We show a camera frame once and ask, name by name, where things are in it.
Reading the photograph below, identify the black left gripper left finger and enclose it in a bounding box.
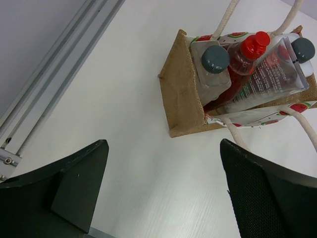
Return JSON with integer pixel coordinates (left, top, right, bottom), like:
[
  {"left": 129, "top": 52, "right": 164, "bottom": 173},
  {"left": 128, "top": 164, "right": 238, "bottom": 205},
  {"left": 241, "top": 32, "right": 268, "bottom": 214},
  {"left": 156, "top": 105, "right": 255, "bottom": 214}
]
[{"left": 0, "top": 139, "right": 109, "bottom": 238}]

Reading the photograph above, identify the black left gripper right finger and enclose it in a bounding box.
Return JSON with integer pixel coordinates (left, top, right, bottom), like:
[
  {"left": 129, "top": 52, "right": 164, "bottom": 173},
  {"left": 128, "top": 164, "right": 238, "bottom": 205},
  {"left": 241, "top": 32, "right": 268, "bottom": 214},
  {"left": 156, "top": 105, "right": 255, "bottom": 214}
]
[{"left": 220, "top": 139, "right": 317, "bottom": 238}]

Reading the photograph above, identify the red liquid bottle red cap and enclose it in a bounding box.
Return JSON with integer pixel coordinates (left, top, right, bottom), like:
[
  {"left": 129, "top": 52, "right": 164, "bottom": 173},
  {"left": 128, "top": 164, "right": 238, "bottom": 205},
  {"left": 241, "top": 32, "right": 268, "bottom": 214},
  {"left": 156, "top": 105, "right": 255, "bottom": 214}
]
[{"left": 204, "top": 31, "right": 270, "bottom": 112}]

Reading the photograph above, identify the clear square bottle grey cap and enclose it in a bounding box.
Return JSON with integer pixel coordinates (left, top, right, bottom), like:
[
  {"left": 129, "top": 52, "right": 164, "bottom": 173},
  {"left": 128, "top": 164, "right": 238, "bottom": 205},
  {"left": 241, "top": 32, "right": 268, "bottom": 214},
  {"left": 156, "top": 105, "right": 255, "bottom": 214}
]
[{"left": 189, "top": 41, "right": 231, "bottom": 106}]

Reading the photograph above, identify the white bottle grey cap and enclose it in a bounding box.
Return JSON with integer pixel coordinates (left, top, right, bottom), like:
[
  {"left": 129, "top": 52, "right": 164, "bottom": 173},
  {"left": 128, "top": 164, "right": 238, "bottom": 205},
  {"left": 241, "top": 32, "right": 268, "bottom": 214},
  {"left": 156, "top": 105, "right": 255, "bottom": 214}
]
[{"left": 267, "top": 33, "right": 316, "bottom": 77}]

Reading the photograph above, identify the aluminium frame rail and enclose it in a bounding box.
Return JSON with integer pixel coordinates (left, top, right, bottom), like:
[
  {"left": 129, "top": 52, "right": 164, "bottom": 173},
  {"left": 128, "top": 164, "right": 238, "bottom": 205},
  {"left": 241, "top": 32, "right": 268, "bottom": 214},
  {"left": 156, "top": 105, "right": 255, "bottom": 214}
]
[{"left": 0, "top": 0, "right": 124, "bottom": 182}]

